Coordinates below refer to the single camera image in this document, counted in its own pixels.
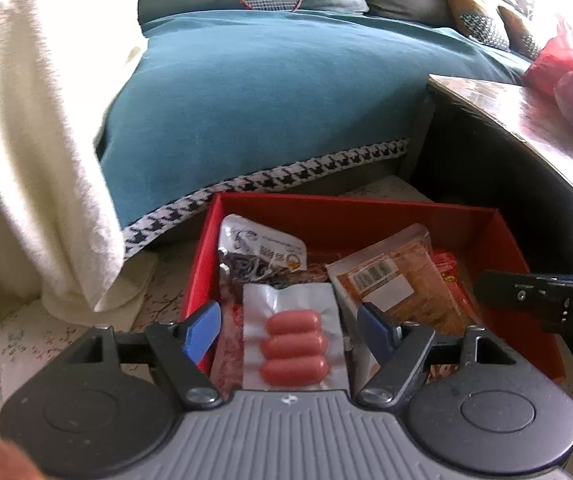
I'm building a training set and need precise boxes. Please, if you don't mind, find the white blanket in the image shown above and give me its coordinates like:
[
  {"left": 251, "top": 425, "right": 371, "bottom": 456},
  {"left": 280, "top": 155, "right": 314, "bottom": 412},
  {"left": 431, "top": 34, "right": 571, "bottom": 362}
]
[{"left": 0, "top": 0, "right": 142, "bottom": 356}]

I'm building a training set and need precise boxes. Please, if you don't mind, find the floral cloth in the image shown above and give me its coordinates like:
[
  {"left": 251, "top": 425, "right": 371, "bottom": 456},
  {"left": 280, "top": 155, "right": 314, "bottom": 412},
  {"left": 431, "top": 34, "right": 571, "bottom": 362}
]
[{"left": 0, "top": 175, "right": 573, "bottom": 431}]

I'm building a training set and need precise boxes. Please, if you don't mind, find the yellow patterned cushion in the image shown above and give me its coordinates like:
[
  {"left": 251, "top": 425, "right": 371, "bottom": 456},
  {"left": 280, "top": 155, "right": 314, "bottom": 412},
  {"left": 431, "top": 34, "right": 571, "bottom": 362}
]
[
  {"left": 437, "top": 0, "right": 512, "bottom": 52},
  {"left": 497, "top": 5, "right": 542, "bottom": 61}
]

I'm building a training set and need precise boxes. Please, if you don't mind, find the red plastic bag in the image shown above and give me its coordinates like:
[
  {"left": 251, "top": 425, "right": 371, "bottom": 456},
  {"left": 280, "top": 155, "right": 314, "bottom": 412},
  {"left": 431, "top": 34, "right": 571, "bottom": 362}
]
[{"left": 523, "top": 14, "right": 573, "bottom": 102}]

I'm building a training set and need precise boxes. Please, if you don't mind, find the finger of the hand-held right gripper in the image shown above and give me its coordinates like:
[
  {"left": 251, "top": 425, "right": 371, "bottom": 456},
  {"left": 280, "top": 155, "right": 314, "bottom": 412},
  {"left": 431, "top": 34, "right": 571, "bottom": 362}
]
[{"left": 475, "top": 270, "right": 547, "bottom": 324}]

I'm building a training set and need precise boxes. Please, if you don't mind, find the red packet with crown print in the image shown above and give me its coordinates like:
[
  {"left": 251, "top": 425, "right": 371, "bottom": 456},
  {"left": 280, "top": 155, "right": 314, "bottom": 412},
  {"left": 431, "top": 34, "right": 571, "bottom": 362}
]
[{"left": 210, "top": 304, "right": 247, "bottom": 392}]

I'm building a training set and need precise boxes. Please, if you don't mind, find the teal sofa cover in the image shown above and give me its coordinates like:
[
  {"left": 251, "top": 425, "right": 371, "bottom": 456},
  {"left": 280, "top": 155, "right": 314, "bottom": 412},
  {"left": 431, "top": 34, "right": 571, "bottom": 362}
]
[{"left": 95, "top": 9, "right": 532, "bottom": 260}]

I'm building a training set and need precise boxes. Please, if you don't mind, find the kelp packet with white header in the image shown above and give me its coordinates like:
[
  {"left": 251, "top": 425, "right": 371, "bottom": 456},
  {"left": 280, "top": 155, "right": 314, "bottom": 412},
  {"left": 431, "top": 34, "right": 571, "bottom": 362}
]
[{"left": 218, "top": 213, "right": 308, "bottom": 292}]

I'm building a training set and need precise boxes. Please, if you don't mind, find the wooden side table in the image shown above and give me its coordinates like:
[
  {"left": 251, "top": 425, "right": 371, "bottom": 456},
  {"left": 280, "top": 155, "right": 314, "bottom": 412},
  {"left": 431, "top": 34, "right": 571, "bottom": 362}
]
[{"left": 401, "top": 73, "right": 573, "bottom": 281}]

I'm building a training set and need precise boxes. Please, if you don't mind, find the red cardboard box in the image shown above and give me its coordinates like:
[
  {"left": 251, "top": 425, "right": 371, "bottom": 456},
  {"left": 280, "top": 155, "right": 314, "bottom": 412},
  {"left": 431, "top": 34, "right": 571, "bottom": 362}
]
[{"left": 180, "top": 192, "right": 567, "bottom": 386}]

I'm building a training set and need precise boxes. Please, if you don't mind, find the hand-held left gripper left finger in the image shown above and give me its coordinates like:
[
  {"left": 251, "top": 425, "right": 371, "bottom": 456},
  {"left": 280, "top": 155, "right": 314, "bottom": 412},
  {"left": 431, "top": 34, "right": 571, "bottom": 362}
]
[{"left": 64, "top": 301, "right": 222, "bottom": 408}]

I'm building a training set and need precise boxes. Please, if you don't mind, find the clear sausage packet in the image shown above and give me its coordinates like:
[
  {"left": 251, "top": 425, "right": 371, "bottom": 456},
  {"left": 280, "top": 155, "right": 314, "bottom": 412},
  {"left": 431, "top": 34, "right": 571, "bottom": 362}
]
[{"left": 240, "top": 281, "right": 353, "bottom": 392}]

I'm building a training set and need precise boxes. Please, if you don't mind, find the brown tofu packet white label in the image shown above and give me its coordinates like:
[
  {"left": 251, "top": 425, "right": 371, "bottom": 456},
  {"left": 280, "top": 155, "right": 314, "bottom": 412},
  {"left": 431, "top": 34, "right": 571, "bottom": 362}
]
[{"left": 325, "top": 224, "right": 473, "bottom": 343}]

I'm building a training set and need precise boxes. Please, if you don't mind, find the red and yellow snack packet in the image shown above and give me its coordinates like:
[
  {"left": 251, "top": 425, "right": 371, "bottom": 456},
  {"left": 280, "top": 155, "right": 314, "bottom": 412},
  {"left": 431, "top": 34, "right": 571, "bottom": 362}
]
[{"left": 290, "top": 266, "right": 330, "bottom": 287}]

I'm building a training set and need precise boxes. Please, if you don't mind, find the orange spicy strip packet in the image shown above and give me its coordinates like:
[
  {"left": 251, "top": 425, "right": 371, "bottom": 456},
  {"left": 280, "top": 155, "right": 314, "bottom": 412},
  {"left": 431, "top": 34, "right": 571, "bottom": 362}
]
[{"left": 429, "top": 251, "right": 485, "bottom": 382}]

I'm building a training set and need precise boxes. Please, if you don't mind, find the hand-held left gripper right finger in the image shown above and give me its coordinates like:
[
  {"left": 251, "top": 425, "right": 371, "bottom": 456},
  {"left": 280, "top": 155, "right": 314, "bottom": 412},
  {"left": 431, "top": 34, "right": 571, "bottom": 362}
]
[{"left": 356, "top": 302, "right": 513, "bottom": 408}]

